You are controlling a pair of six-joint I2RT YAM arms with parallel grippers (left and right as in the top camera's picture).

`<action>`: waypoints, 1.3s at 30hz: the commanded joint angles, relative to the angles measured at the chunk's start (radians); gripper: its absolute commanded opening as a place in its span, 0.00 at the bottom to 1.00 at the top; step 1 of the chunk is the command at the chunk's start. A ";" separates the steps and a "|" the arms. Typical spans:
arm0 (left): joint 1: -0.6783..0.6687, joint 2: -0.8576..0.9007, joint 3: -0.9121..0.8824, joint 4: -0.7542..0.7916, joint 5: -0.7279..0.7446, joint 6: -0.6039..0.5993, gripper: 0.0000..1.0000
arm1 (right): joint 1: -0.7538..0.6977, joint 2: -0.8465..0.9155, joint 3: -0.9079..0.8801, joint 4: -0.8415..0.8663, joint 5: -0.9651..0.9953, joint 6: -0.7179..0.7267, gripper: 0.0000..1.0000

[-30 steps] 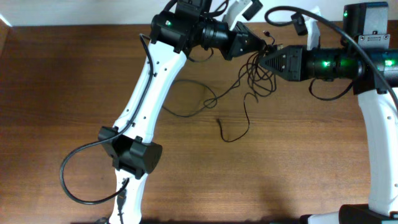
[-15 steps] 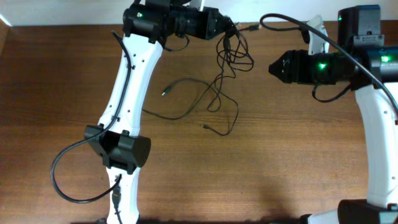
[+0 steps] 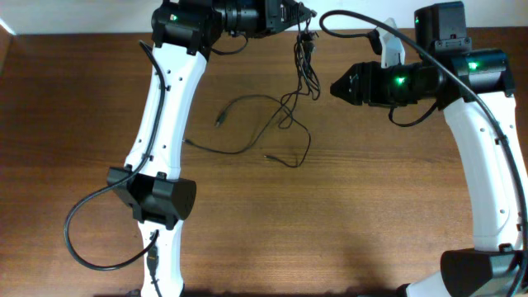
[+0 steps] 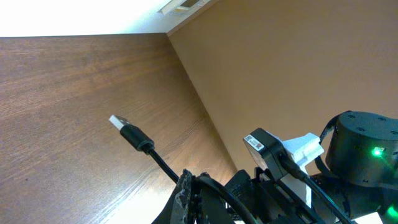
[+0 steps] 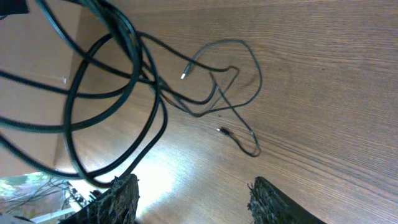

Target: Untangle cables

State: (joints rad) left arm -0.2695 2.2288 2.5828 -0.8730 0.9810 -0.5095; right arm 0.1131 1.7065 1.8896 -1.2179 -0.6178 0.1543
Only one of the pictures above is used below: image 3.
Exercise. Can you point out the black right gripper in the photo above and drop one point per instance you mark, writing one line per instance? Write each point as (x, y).
(365, 85)

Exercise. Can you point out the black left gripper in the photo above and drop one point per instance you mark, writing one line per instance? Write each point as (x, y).
(272, 16)

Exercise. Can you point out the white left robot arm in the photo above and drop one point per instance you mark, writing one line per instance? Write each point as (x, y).
(184, 33)

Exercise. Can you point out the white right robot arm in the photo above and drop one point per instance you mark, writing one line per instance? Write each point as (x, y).
(474, 89)

